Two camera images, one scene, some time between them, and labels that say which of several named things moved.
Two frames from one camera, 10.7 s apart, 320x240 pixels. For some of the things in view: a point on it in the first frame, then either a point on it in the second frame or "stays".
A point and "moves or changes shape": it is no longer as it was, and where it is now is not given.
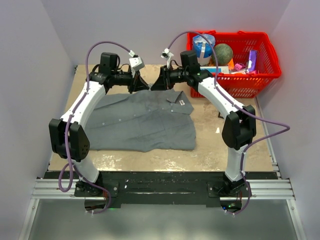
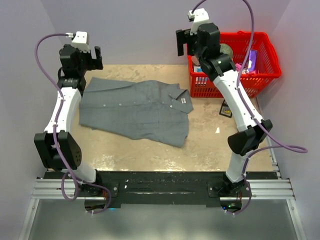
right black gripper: (165, 81) to (184, 37)
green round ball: (223, 53) stays
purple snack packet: (252, 60) stays
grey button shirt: (148, 120) moves or changes shape
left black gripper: (141, 84) to (95, 64)
